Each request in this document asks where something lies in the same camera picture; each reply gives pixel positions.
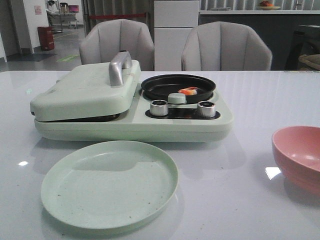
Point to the black round frying pan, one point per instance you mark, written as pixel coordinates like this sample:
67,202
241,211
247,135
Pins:
159,87

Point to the light green round plate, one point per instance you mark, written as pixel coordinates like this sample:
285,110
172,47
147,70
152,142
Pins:
114,186

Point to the dark appliance at right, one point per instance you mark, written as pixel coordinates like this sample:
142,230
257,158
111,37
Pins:
305,41

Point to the right grey upholstered chair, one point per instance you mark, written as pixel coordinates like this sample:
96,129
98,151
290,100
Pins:
225,46

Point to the background metal table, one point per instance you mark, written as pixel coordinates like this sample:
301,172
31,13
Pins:
63,14

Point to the green sandwich maker lid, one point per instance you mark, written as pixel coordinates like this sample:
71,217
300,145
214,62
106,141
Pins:
90,91

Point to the silver control knob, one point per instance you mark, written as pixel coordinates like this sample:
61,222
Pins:
159,108
206,109

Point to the right silver control knob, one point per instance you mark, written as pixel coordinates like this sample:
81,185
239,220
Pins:
206,109

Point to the left silver control knob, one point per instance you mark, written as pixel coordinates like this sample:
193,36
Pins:
159,108

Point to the grey upholstered chair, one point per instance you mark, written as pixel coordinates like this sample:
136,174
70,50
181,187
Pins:
225,46
108,38

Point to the beige cushion at right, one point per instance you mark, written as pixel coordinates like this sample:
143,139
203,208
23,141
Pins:
312,61

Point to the fruit bowl on counter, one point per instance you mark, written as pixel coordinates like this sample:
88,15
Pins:
266,5

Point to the dark counter with white top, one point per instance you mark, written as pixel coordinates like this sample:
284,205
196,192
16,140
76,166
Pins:
275,27

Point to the green breakfast maker base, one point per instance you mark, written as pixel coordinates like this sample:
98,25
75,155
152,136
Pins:
135,124

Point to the orange white shrimp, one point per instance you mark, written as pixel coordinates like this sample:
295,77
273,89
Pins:
189,91

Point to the pink bowl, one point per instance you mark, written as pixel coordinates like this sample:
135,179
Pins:
296,151

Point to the white cabinet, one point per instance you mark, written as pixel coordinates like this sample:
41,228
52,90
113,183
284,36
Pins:
173,21

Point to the left grey upholstered chair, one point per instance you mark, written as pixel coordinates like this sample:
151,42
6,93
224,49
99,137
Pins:
108,38

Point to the red trash bin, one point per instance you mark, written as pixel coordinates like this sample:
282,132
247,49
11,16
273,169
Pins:
46,38

